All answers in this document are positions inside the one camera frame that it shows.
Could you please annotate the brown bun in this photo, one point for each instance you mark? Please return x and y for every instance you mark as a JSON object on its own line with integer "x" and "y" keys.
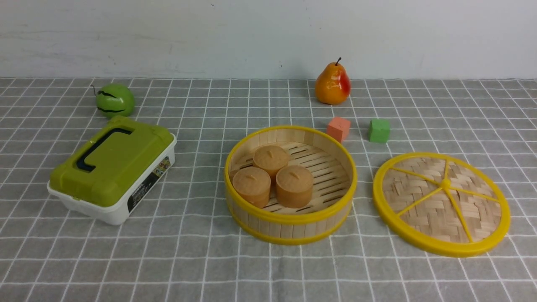
{"x": 294, "y": 186}
{"x": 254, "y": 185}
{"x": 271, "y": 159}

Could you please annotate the grey checked tablecloth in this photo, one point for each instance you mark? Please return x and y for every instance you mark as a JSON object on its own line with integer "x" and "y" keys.
{"x": 182, "y": 245}

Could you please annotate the brown bun back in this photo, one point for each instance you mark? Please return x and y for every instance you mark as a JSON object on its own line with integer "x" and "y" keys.
{"x": 271, "y": 159}

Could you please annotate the orange red toy pear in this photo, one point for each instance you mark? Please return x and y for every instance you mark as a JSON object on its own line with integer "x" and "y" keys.
{"x": 333, "y": 85}

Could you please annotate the green foam cube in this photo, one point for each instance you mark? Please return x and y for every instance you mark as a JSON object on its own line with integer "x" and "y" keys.
{"x": 379, "y": 131}

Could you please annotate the orange foam cube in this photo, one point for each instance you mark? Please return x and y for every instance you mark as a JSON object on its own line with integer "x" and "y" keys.
{"x": 338, "y": 128}

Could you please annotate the brown bun front left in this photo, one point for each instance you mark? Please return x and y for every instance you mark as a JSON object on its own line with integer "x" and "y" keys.
{"x": 254, "y": 185}

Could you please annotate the bamboo steamer basket yellow rims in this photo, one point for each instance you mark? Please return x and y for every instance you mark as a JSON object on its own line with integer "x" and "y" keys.
{"x": 335, "y": 182}

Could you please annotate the green toy apple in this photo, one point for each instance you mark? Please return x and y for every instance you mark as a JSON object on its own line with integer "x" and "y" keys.
{"x": 114, "y": 99}

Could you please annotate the brown bun front right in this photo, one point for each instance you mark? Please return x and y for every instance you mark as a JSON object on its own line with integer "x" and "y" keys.
{"x": 294, "y": 186}

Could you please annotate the woven bamboo lid yellow rim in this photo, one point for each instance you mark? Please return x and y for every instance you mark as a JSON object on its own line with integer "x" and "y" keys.
{"x": 441, "y": 204}

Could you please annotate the green lidded white box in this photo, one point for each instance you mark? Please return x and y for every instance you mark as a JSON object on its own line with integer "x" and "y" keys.
{"x": 112, "y": 172}

